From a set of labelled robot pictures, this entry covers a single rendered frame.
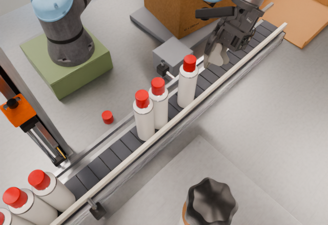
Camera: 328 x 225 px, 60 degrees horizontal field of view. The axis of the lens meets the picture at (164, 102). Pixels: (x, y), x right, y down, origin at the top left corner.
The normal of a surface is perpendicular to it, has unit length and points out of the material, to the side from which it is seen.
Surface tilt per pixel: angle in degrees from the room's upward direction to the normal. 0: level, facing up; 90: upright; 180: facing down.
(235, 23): 60
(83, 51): 72
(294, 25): 0
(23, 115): 90
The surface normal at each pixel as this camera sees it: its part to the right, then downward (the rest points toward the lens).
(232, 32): -0.62, 0.24
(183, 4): 0.58, 0.69
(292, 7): 0.00, -0.54
